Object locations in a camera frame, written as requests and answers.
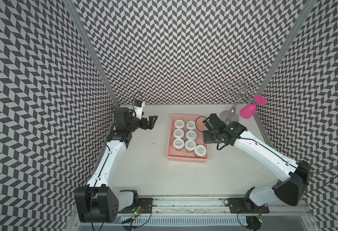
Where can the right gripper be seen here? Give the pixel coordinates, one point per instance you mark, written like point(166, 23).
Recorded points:
point(206, 137)

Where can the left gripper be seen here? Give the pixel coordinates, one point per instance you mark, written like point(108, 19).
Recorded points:
point(150, 123)

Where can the white lid yogurt cup front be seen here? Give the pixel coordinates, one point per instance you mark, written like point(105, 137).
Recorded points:
point(200, 151)

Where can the red label yogurt cup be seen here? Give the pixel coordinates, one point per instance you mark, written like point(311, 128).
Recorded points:
point(191, 125)

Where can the yogurt cup edge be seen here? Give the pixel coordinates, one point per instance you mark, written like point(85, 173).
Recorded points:
point(178, 144)
point(190, 146)

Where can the pink plastic basket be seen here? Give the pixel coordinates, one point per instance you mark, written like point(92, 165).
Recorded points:
point(186, 139)

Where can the green label yogurt cup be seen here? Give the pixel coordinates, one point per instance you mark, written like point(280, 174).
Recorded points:
point(178, 133)

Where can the beige label yogurt cup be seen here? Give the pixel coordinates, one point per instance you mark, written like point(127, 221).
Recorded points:
point(179, 124)

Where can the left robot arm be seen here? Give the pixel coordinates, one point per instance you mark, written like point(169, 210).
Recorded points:
point(96, 202)

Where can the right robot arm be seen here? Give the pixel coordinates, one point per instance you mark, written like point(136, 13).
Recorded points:
point(292, 177)

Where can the magenta plastic wine glass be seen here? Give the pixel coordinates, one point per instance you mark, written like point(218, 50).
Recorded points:
point(248, 111)

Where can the silver metal cup stand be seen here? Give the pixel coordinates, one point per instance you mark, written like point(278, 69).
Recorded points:
point(243, 97)

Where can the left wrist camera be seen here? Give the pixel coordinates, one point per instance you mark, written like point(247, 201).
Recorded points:
point(138, 106)

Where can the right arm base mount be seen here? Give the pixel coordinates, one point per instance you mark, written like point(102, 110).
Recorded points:
point(241, 205)

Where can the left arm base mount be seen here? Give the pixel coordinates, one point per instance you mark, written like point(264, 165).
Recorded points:
point(143, 203)

